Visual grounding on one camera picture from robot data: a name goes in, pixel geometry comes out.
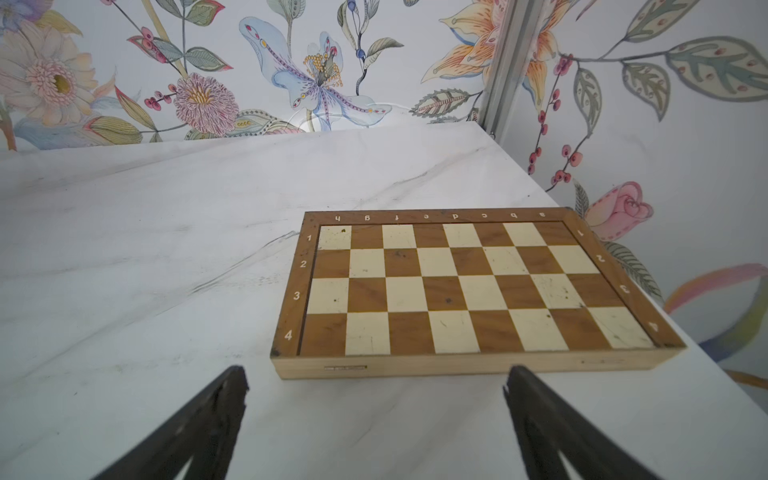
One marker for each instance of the wooden folding chess board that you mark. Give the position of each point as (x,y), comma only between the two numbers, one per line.
(449,292)

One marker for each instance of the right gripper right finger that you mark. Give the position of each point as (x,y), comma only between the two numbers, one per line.
(552,434)

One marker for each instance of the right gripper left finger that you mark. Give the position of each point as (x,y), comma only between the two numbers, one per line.
(196,442)

